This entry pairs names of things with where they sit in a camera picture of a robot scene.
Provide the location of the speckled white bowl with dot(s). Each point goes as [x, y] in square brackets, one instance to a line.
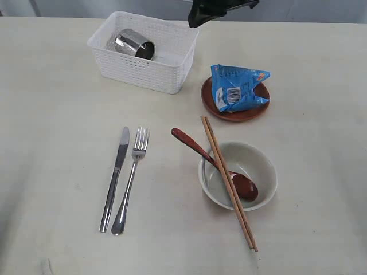
[244, 159]

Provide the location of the white perforated plastic basket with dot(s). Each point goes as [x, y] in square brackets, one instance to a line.
[174, 51]

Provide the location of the brown wooden spoon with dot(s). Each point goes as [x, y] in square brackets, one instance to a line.
[245, 188]

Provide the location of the blue snack bag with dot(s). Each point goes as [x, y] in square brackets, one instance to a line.
[233, 88]

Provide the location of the silver fork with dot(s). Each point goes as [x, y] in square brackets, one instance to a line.
[138, 153]

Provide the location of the silver table knife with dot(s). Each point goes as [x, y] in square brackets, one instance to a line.
[121, 154]

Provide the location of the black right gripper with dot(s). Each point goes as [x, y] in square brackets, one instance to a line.
[204, 11]

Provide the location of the shiny metal tray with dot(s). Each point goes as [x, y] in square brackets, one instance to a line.
[132, 43]

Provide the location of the brown round plate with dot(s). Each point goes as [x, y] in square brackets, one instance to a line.
[241, 116]

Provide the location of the wooden chopstick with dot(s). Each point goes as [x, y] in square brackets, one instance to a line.
[232, 183]
[223, 177]

